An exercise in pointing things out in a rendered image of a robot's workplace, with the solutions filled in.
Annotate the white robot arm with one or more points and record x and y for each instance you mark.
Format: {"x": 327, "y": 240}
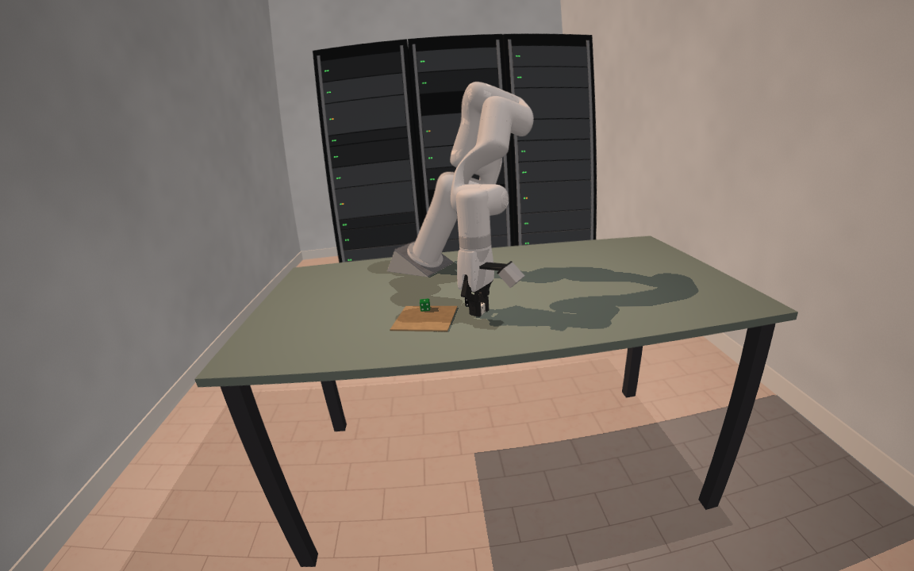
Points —
{"x": 489, "y": 142}

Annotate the tan mat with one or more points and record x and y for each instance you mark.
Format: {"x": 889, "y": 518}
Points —
{"x": 439, "y": 318}

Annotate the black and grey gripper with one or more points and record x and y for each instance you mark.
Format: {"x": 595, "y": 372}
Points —
{"x": 472, "y": 279}

